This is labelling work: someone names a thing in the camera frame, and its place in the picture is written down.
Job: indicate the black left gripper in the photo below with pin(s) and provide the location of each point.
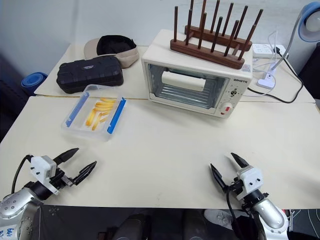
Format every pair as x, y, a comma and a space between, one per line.
59, 180

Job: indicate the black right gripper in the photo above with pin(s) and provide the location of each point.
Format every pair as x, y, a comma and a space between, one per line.
236, 188

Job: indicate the cream toaster oven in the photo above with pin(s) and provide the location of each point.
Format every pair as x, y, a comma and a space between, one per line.
160, 53

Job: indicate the clear container with blue clips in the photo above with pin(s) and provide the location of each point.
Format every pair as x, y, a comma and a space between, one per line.
75, 126

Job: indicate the yellow french fry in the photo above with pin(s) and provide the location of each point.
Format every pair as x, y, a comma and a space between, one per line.
108, 100
103, 107
105, 104
103, 119
96, 121
101, 110
90, 117

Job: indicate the white shoe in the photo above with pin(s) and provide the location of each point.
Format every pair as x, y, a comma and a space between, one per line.
218, 218

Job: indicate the dark rounded shape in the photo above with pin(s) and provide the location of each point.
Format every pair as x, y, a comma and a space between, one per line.
133, 227
195, 225

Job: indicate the black hard case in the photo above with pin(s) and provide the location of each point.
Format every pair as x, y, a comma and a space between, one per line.
90, 75

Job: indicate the blue rolled mat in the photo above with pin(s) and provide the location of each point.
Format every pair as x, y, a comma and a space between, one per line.
33, 80

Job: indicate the white gooseneck clip lamp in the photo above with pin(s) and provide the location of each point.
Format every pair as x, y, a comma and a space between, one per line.
266, 80

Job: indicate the beige and black cap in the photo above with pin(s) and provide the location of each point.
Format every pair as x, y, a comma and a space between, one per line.
127, 58

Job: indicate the dark wooden peg rack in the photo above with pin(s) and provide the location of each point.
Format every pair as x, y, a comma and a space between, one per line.
220, 39
205, 53

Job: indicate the white power strip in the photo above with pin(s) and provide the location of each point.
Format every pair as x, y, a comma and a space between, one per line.
262, 50

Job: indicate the black chair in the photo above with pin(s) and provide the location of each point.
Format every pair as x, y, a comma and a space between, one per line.
311, 67

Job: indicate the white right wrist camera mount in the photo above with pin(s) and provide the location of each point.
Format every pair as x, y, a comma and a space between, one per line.
251, 180

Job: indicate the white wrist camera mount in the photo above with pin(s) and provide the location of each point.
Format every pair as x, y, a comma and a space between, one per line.
251, 180
43, 168

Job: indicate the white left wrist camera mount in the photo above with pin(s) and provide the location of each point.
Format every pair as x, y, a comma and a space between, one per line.
43, 168

